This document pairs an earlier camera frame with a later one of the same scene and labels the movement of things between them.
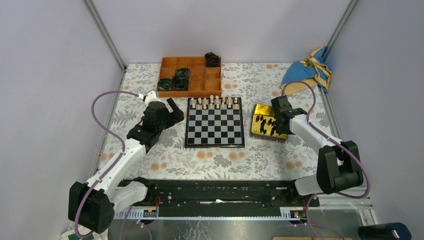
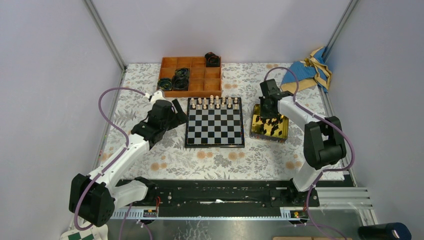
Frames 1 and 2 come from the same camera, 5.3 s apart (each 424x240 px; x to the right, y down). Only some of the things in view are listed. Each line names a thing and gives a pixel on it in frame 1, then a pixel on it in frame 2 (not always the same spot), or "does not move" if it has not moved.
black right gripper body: (281, 130) to (264, 113)
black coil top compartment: (212, 59) does not move
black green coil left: (164, 84) does not move
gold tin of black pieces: (263, 125) does not move
